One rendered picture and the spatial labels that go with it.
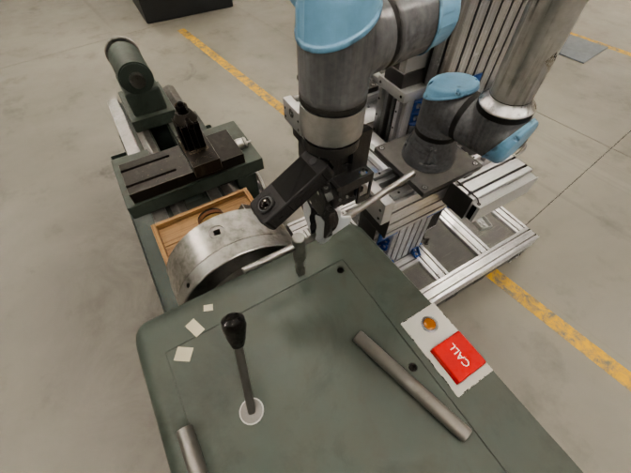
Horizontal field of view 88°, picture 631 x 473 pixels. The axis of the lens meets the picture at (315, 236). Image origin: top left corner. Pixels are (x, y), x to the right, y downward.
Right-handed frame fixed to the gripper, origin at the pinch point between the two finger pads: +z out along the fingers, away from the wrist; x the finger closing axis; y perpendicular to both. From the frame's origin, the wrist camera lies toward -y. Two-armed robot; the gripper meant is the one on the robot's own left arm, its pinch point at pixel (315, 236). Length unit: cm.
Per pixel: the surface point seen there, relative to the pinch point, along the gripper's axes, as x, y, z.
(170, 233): 56, -25, 47
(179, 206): 69, -18, 49
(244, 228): 17.1, -7.6, 11.7
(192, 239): 20.7, -18.2, 12.6
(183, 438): -15.2, -30.0, 7.4
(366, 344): -17.8, -1.3, 7.3
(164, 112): 124, -6, 43
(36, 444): 49, -122, 136
